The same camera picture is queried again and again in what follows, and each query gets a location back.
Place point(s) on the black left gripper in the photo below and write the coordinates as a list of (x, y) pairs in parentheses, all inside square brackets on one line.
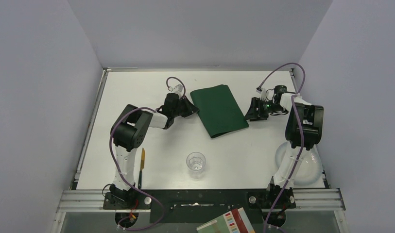
[(182, 106)]

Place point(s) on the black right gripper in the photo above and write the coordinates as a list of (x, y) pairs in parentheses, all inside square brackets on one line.
[(259, 107)]

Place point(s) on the green placemat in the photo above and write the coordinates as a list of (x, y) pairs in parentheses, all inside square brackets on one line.
[(218, 110)]

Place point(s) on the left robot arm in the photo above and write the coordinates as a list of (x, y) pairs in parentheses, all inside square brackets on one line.
[(128, 133)]

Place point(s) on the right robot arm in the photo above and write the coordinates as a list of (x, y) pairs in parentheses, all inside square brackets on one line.
[(303, 131)]

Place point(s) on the clear plastic cup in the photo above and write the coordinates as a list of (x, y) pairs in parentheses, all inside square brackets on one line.
[(196, 163)]

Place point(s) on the white plate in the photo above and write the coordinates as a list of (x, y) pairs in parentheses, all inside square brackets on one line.
[(309, 171)]

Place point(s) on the colourful booklet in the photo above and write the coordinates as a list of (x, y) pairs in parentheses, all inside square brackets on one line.
[(234, 221)]

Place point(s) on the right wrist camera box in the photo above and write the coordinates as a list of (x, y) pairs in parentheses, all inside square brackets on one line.
[(263, 94)]

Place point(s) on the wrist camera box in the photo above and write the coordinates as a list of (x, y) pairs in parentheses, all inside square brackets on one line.
[(263, 94), (178, 89)]

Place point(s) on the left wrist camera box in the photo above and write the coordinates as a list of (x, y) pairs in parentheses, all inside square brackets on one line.
[(178, 89)]

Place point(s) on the gold knife black handle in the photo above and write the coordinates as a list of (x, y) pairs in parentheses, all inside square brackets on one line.
[(142, 164)]

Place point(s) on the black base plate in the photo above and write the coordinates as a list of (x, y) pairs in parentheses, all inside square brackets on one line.
[(256, 208)]

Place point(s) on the aluminium frame rail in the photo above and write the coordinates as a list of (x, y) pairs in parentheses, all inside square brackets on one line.
[(90, 201)]

